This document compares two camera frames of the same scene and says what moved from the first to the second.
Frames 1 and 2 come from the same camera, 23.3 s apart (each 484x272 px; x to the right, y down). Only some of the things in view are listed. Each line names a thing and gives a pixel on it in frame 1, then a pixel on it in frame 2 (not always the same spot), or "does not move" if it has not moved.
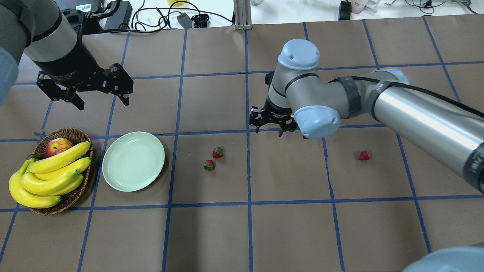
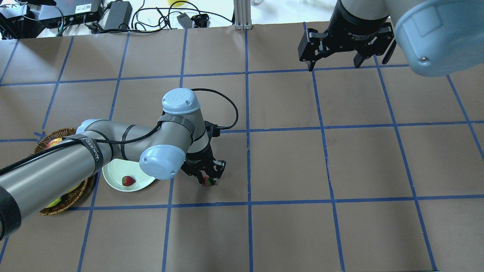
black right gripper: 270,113 → 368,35
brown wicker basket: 71,199 does not move
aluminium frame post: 242,14 does not move
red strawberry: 217,152 → 127,180
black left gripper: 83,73 → 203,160
